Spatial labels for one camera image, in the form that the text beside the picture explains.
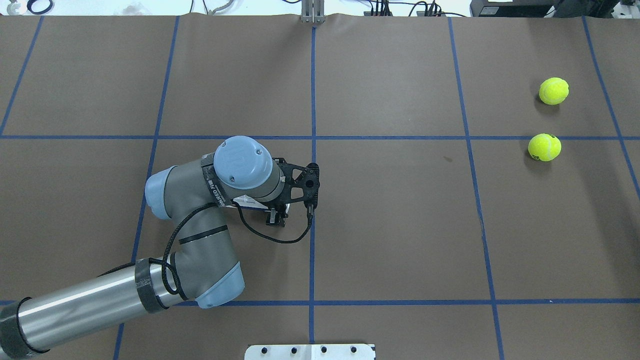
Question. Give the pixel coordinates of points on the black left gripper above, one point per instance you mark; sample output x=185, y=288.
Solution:
x=276, y=218

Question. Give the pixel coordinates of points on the tennis ball with Wilson print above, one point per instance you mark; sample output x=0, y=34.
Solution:
x=544, y=147

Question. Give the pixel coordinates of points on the tennis ball with Roland Garros print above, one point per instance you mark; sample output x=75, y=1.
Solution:
x=553, y=91

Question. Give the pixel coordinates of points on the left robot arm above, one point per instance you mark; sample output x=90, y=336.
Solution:
x=72, y=208

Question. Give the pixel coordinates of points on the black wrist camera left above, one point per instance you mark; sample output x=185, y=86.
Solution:
x=301, y=183

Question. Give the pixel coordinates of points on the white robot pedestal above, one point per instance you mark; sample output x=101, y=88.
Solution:
x=326, y=351

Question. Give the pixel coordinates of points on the aluminium frame post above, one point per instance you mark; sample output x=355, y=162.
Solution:
x=312, y=11

